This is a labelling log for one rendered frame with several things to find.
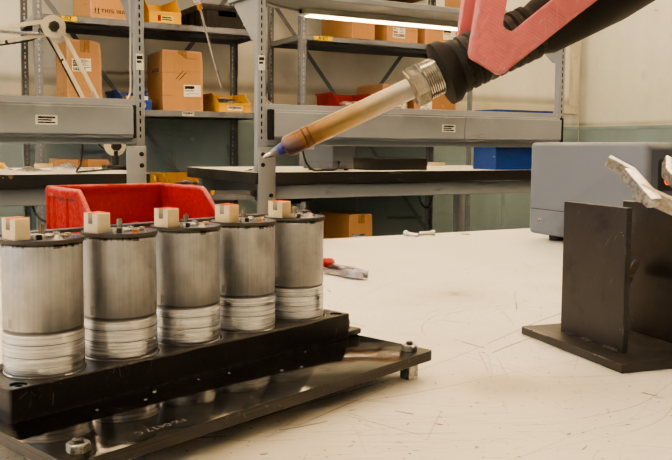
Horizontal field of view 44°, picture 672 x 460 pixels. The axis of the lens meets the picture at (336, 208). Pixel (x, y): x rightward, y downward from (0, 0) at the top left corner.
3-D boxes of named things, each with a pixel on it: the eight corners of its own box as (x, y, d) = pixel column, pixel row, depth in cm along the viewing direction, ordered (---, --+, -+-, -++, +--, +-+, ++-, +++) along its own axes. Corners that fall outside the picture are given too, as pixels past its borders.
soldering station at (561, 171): (739, 251, 74) (744, 143, 73) (643, 257, 69) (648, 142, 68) (615, 234, 88) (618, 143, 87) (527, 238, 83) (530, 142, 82)
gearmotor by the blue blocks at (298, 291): (335, 335, 35) (336, 213, 34) (294, 346, 33) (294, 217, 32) (293, 327, 36) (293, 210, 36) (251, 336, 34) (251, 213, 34)
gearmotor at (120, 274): (172, 376, 28) (171, 227, 28) (110, 392, 26) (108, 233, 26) (130, 364, 30) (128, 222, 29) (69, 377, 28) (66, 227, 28)
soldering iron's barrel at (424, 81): (293, 166, 30) (450, 92, 31) (275, 128, 30) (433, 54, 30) (293, 166, 32) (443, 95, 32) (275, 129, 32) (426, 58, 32)
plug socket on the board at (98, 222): (117, 232, 27) (117, 212, 27) (94, 234, 27) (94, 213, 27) (103, 230, 28) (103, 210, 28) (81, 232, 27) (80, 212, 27)
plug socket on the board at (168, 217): (185, 226, 29) (185, 207, 29) (165, 228, 29) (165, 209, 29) (171, 225, 30) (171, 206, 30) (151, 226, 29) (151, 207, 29)
